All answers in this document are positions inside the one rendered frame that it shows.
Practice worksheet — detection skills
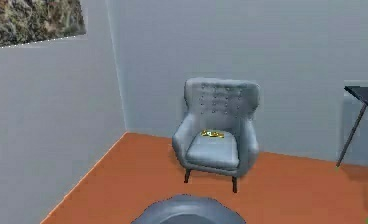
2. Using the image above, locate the framed mottled wall picture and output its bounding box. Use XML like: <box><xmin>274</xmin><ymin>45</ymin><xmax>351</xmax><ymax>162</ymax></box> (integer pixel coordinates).
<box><xmin>0</xmin><ymin>0</ymin><xmax>87</xmax><ymax>49</ymax></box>

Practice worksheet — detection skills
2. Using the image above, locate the black table with thin legs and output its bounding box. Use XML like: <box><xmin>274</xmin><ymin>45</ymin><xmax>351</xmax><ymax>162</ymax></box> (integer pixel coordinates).
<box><xmin>335</xmin><ymin>85</ymin><xmax>368</xmax><ymax>224</ymax></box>

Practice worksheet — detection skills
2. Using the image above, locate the grey tufted armchair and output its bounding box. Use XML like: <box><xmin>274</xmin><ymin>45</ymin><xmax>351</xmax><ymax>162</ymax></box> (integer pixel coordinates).
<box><xmin>171</xmin><ymin>77</ymin><xmax>262</xmax><ymax>194</ymax></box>

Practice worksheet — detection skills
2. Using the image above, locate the small gold object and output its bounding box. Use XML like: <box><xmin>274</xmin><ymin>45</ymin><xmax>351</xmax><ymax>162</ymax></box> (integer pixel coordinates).
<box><xmin>200</xmin><ymin>129</ymin><xmax>225</xmax><ymax>139</ymax></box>

